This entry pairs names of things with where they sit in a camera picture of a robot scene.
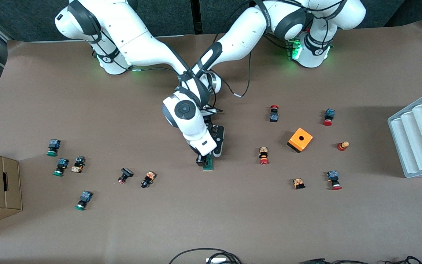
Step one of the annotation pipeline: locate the green push button blue block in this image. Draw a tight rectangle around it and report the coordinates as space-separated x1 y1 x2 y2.
75 191 93 211
47 139 62 157
53 158 69 177

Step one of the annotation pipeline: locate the grey ridged plastic tray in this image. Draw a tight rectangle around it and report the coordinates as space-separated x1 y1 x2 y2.
388 87 422 179

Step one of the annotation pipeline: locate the black selector switch orange block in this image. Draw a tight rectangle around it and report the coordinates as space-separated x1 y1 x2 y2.
141 171 156 189

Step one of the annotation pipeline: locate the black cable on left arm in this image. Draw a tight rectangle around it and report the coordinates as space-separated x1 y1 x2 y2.
215 44 256 99

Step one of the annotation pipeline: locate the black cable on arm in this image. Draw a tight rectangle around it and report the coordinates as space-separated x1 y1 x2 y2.
94 22 197 79
215 44 256 99

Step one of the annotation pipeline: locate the black square button red ring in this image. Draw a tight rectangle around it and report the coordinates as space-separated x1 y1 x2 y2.
118 168 134 184

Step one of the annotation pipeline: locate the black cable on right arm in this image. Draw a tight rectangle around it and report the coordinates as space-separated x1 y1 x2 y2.
94 22 197 79

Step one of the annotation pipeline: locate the black looped cable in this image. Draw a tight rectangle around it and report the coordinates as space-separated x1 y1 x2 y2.
169 248 243 264

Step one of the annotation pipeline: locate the orange button enclosure box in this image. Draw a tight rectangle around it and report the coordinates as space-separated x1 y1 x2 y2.
287 127 314 154

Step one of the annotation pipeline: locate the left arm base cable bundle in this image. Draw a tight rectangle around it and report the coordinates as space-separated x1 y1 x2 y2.
266 33 294 59

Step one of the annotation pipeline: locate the black vertical post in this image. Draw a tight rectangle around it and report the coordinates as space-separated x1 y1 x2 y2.
191 0 202 35

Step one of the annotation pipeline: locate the thin black cable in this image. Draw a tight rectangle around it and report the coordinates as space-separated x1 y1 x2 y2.
299 258 373 264

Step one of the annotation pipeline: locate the curled black cable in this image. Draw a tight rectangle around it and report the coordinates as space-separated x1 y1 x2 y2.
385 256 422 264

